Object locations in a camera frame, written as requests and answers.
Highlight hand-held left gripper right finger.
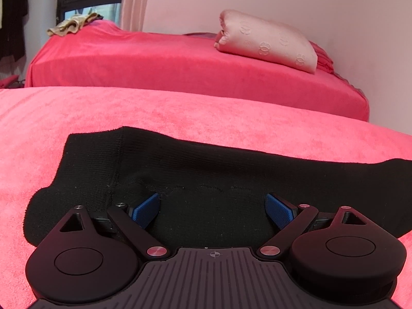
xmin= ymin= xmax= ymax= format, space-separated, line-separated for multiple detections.
xmin=256 ymin=193 xmax=371 ymax=259

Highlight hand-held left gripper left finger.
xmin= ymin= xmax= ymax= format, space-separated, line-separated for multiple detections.
xmin=58 ymin=193 xmax=170 ymax=259

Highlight black knit pants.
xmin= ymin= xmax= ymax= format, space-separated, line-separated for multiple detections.
xmin=22 ymin=126 xmax=412 ymax=247

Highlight pink towel blanket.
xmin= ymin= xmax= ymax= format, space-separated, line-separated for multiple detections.
xmin=0 ymin=86 xmax=412 ymax=297

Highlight red covered bed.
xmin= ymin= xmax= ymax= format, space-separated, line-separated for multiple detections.
xmin=25 ymin=19 xmax=370 ymax=123

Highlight red folded blanket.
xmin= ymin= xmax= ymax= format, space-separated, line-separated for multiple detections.
xmin=309 ymin=40 xmax=335 ymax=73

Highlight pink folded pillow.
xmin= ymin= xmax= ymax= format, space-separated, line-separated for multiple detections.
xmin=214 ymin=9 xmax=319 ymax=74

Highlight beige crumpled cloth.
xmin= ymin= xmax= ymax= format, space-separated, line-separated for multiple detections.
xmin=47 ymin=13 xmax=104 ymax=37

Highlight pink curtain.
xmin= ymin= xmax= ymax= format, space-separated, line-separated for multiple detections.
xmin=120 ymin=0 xmax=152 ymax=33

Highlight black hanging garment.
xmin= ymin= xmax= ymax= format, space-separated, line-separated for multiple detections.
xmin=0 ymin=0 xmax=29 ymax=60

